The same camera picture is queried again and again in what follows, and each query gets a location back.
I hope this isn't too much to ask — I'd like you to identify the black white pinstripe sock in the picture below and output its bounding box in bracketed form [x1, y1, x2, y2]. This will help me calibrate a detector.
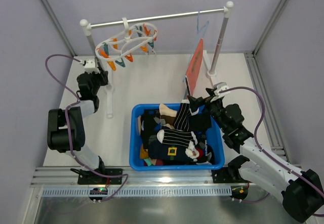
[173, 99, 199, 131]

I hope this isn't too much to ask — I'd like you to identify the white oval clip hanger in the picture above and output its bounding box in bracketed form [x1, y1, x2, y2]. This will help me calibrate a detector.
[95, 18, 158, 61]

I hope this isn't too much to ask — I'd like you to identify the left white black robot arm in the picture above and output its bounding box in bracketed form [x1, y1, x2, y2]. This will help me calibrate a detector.
[47, 69, 108, 177]

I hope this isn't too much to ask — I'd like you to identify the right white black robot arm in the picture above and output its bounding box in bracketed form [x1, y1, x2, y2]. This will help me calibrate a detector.
[188, 86, 323, 223]

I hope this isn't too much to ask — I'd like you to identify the orange bear towel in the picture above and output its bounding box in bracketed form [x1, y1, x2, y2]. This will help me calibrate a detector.
[184, 38, 204, 96]

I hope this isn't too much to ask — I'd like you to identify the beige brown sock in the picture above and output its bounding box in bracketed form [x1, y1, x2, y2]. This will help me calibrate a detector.
[159, 104, 177, 125]

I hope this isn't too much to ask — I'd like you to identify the white clothes rack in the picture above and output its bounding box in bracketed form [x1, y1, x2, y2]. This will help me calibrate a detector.
[79, 2, 233, 119]

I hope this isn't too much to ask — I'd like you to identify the navy santa belt sock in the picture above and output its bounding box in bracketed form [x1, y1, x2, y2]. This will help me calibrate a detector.
[148, 143, 215, 165]

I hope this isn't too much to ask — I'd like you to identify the blue plastic bin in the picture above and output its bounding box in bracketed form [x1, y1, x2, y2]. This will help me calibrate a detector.
[129, 104, 225, 171]

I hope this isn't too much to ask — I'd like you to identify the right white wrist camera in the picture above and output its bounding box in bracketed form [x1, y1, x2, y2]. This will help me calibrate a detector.
[213, 82, 229, 98]

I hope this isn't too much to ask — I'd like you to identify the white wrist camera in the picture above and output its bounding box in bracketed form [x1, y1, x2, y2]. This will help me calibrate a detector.
[79, 58, 100, 74]
[213, 82, 229, 98]

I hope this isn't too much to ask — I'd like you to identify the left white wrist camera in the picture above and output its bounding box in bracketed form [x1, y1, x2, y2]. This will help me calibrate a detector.
[79, 58, 100, 74]

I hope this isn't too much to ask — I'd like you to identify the blue wire hanger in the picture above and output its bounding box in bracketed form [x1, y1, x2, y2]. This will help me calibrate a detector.
[192, 11, 209, 53]

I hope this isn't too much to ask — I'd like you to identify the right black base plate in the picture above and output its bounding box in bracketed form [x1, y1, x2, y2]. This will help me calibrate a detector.
[211, 166, 248, 184]

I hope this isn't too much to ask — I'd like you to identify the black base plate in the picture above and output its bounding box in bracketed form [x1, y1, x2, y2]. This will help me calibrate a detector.
[76, 168, 123, 185]
[211, 166, 248, 184]

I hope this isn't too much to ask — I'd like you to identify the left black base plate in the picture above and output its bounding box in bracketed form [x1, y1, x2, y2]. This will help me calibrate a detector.
[76, 168, 123, 185]

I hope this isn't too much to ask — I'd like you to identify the aluminium rail frame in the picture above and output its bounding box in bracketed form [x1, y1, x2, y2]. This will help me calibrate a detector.
[30, 52, 308, 197]

